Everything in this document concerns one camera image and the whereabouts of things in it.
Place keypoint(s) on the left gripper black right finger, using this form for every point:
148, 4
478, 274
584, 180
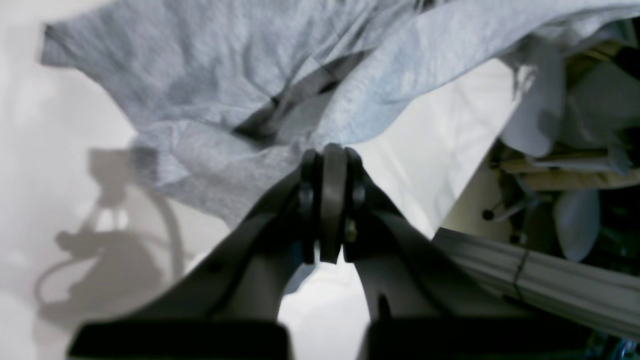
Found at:
425, 307

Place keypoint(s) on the grey t-shirt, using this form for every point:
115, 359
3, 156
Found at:
226, 95

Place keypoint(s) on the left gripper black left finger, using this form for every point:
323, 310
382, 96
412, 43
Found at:
228, 305

